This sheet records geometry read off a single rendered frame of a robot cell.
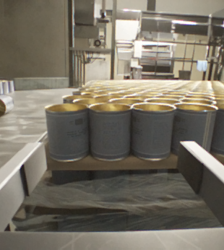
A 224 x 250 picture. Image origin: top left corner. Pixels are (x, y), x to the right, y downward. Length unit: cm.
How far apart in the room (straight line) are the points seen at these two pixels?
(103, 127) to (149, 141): 7
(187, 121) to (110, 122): 12
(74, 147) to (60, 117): 5
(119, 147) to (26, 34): 301
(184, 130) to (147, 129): 6
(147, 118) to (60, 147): 14
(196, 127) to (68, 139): 19
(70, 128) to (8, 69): 306
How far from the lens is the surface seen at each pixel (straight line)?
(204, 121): 29
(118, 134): 26
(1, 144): 45
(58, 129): 27
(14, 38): 327
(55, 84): 168
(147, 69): 484
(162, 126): 27
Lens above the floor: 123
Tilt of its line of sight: 16 degrees down
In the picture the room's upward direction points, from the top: 2 degrees clockwise
